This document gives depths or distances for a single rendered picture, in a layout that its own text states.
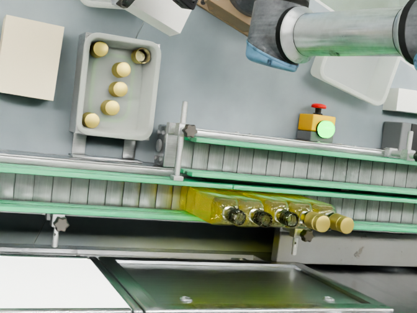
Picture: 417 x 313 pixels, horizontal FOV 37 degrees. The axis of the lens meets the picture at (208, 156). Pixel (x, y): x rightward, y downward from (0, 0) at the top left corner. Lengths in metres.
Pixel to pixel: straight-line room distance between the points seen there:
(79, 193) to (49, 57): 0.30
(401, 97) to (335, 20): 0.63
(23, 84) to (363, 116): 0.92
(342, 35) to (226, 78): 0.48
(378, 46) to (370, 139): 0.70
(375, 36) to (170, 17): 0.36
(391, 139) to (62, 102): 0.89
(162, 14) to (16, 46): 0.37
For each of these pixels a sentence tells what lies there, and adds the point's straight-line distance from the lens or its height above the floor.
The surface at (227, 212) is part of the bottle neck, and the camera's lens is 1.21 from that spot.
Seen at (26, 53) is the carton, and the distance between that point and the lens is 1.39.
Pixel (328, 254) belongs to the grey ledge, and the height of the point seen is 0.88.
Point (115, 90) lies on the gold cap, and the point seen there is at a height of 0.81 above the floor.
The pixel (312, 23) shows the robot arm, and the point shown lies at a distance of 1.25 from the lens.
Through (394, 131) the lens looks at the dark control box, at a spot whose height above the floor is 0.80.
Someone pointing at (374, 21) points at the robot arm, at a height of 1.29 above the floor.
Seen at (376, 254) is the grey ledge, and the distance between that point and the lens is 1.72.
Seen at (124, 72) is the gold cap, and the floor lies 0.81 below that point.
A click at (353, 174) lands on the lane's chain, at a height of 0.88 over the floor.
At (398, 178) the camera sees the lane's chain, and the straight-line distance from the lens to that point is 1.72.
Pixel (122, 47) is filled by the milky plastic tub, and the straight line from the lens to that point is 1.48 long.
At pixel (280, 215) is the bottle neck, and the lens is 1.27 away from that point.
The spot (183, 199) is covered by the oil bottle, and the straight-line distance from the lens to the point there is 1.40.
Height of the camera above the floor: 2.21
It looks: 67 degrees down
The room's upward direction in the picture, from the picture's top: 104 degrees clockwise
